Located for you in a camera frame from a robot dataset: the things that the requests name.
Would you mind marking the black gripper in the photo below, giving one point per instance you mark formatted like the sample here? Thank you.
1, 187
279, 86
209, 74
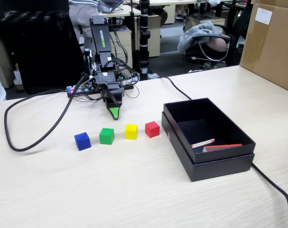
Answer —
106, 79

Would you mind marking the red wooden cube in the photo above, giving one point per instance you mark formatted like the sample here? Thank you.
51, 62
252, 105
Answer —
152, 130

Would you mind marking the blue wooden cube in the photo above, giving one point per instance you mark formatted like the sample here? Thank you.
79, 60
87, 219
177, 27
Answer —
82, 142

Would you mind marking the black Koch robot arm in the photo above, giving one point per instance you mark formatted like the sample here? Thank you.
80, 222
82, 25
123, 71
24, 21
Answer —
100, 35

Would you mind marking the black cardboard box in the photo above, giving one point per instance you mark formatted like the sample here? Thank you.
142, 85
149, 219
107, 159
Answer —
220, 156

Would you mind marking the black open box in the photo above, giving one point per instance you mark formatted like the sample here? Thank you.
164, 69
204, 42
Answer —
217, 169

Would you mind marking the yellow wooden cube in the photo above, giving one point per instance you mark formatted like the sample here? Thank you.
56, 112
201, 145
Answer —
131, 132

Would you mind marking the green wooden cube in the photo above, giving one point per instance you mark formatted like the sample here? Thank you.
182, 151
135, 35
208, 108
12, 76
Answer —
107, 137

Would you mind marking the beige drawer cabinet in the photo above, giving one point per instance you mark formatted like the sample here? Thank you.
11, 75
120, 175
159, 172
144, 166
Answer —
127, 35

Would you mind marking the black jointed pole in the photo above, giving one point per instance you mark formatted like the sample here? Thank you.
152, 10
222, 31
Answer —
144, 35

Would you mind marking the beige tall cabinet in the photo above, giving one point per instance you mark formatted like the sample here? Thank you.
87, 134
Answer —
154, 35

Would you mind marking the large black office chair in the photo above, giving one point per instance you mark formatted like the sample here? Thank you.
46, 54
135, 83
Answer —
39, 59

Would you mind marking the beige office desk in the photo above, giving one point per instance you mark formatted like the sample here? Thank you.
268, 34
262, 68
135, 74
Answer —
125, 13

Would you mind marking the person in grey clothes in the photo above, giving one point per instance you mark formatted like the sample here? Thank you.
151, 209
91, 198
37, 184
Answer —
79, 19

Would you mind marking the red-tipped wooden match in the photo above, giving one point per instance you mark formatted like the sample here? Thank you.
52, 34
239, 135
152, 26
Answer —
207, 141
201, 145

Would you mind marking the open black laptop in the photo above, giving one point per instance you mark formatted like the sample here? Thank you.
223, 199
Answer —
108, 4

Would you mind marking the grey fleece blanket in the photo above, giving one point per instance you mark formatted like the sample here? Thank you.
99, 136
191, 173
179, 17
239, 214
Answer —
196, 35

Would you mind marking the orange matchbox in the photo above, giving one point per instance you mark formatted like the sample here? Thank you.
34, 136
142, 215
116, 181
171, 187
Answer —
222, 147

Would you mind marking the bare human leg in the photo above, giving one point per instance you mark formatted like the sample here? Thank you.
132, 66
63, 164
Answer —
218, 45

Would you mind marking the beige filing cabinet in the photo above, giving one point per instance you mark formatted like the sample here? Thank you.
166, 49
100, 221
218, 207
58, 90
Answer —
1, 54

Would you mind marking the beige low cabinet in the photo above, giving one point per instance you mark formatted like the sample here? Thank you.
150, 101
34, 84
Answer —
220, 23

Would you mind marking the large brown cardboard carton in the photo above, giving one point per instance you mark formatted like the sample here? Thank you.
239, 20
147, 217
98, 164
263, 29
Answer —
272, 52

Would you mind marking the white shipping label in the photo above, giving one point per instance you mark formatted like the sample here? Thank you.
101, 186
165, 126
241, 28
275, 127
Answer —
263, 16

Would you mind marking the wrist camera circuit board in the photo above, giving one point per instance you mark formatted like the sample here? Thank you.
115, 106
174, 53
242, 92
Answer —
89, 86

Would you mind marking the beige desk with pedestal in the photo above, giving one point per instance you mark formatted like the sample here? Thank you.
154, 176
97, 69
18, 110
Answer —
169, 14

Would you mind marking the chrome frame office chair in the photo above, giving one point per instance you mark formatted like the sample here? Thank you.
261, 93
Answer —
210, 37

